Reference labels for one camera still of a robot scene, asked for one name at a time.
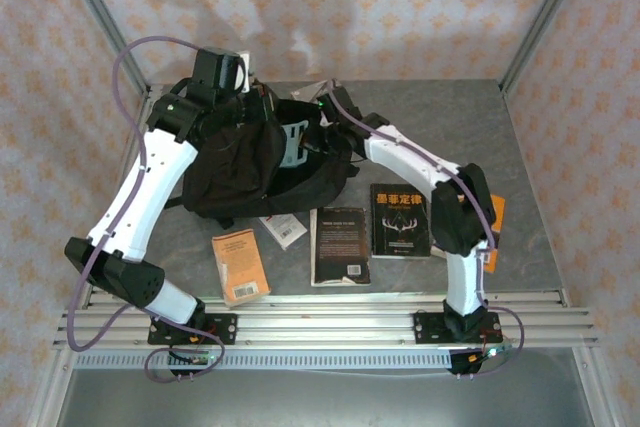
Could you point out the grey metal lower panel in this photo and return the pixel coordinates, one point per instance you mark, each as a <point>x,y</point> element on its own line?
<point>320,402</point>

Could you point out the aluminium frame post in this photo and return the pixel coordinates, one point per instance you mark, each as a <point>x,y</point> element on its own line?
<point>541,22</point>
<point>107,22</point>

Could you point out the teal calculator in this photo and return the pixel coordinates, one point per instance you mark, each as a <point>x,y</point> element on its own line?
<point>292,147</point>

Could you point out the aluminium side rail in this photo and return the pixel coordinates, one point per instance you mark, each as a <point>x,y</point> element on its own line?
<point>145,97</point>

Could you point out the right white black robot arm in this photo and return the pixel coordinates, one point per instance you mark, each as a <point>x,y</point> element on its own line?
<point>410,157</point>

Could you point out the aluminium mounting rail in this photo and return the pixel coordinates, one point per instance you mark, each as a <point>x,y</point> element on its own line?
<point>325,319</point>

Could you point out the white plastic packet red label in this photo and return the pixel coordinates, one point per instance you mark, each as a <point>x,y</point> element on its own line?
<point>284,229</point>

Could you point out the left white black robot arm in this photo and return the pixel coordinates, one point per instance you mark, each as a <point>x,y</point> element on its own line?
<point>145,182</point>

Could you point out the small green circuit board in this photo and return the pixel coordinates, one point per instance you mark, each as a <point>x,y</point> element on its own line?
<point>492,353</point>
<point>200,359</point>

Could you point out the orange illustrated paperback book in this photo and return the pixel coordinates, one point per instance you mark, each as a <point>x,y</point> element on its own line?
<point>500,212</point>

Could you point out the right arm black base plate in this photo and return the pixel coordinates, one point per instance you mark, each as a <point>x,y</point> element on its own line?
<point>427,328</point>

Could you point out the black book with antlers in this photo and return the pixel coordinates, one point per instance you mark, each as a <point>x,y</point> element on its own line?
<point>400,219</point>

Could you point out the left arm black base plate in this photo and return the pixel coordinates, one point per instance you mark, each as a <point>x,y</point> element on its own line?
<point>227,329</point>

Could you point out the black paperback book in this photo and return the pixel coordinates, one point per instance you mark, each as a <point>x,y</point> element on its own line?
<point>340,247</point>

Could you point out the black backpack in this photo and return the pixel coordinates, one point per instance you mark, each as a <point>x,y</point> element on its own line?
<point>235,172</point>

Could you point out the plain orange paperback book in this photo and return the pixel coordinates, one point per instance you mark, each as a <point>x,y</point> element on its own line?
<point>240,267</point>

